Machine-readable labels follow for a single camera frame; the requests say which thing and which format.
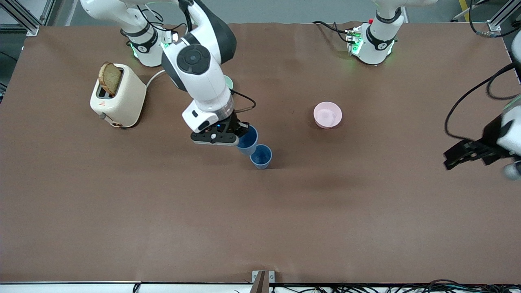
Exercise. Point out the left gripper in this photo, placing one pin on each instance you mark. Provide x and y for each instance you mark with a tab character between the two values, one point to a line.
489	138

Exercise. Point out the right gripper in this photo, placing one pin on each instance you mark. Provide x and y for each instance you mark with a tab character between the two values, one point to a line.
233	123

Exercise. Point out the blue plastic cup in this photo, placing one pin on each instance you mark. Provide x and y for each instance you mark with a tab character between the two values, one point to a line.
249	142
261	156

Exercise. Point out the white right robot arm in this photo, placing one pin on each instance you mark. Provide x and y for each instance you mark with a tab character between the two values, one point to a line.
203	81

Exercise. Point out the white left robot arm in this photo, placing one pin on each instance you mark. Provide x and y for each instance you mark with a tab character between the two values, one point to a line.
378	44

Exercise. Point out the mint green bowl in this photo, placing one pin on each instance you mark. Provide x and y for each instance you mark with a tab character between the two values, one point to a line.
229	82

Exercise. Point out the pink bowl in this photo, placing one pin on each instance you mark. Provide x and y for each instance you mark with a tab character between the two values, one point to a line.
327	115

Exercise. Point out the brown table cover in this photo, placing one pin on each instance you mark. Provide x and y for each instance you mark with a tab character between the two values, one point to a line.
260	224

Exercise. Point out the cream white toaster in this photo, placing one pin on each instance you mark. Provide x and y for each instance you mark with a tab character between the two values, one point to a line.
124	101

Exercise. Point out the brown bread slice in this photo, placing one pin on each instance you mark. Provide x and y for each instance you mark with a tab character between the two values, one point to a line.
110	78

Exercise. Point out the aluminium frame profile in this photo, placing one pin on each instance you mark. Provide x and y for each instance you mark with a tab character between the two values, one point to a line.
24	18
504	14

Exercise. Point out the grey metal bracket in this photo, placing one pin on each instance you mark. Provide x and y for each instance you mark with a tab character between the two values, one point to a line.
263	280

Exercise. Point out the white table edge rail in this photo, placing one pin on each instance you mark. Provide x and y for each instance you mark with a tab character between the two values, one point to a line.
61	288

